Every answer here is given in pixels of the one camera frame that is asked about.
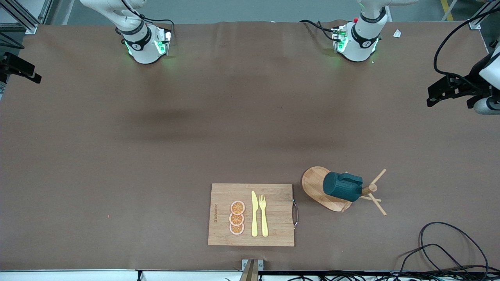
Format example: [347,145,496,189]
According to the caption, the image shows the black looped cable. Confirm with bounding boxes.
[398,244,473,281]
[419,222,489,279]

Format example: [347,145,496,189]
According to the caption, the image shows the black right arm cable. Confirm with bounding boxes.
[0,33,25,50]

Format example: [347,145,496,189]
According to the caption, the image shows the black left base cable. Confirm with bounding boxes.
[299,19,338,41]

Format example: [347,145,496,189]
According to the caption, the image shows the black cable bundle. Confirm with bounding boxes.
[270,267,500,281]

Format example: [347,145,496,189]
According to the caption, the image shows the dark teal cup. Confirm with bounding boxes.
[323,171,364,203]

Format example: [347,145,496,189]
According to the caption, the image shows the white table edge rail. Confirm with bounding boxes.
[0,269,500,281]

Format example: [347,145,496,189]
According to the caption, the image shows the black base cable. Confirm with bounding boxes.
[121,0,175,37]
[299,19,338,41]

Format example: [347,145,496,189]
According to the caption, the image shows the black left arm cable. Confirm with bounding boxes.
[434,6,500,84]

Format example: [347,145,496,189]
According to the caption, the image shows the yellow plastic knife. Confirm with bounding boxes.
[251,191,259,237]

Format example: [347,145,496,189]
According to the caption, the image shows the yellow plastic fork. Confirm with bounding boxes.
[259,194,269,238]

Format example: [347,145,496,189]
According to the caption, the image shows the wooden cup rack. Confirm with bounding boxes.
[301,166,388,216]

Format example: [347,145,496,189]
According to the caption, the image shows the black right base cable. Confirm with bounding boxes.
[121,0,175,37]

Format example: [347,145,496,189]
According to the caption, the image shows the wooden cutting board, metal handle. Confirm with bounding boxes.
[207,183,299,247]

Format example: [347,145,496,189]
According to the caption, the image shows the aluminium frame profile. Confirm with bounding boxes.
[468,0,500,30]
[0,0,53,35]

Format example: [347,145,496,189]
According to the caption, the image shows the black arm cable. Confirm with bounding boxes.
[434,6,500,84]
[0,33,25,50]

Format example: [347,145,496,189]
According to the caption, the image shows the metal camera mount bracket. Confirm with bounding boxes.
[239,258,264,281]

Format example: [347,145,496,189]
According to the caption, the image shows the brown table cover sheet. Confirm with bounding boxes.
[0,20,500,272]

